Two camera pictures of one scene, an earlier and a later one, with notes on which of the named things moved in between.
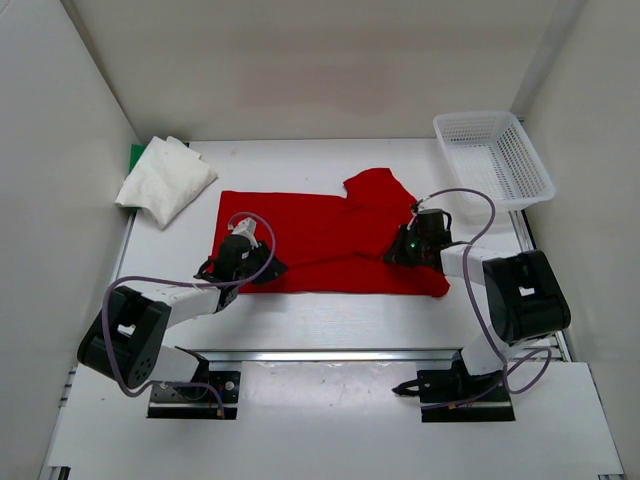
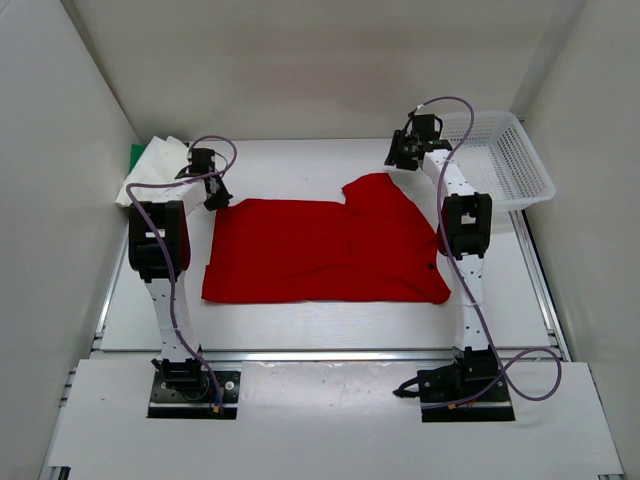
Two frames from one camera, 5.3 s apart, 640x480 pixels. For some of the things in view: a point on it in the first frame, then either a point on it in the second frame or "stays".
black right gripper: x=396 y=254 -> x=397 y=159
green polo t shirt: x=136 y=151 stays
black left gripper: x=273 y=269 -> x=223 y=200
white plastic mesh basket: x=493 y=151 stays
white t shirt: x=167 y=178 stays
